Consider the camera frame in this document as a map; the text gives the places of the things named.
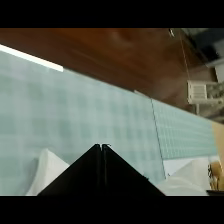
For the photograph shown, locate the white shirt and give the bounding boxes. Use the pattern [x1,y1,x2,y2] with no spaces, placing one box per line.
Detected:
[25,148,212,197]

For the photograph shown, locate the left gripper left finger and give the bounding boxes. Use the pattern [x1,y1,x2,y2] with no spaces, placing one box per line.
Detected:
[37,143,102,197]

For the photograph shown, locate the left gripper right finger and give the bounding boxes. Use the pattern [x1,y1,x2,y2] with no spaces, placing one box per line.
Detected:
[101,143,166,197]

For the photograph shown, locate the white slatted crate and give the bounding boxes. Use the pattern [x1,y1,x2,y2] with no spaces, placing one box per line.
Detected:
[186,79,224,105]

